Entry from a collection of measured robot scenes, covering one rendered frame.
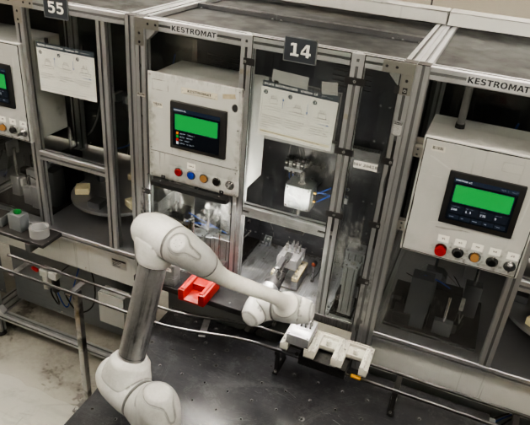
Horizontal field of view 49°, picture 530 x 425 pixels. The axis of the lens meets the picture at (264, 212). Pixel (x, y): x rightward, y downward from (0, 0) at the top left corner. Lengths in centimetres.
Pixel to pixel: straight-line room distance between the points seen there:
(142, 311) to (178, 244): 35
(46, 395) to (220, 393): 130
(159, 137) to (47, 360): 173
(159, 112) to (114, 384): 107
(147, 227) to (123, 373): 55
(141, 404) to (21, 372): 164
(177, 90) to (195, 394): 122
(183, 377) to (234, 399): 24
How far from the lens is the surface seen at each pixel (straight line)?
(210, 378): 254
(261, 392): 250
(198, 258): 187
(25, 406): 348
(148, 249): 197
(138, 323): 211
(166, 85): 237
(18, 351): 380
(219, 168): 237
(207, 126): 230
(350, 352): 245
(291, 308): 223
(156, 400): 210
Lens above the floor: 249
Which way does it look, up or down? 29 degrees down
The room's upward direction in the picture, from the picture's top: 5 degrees clockwise
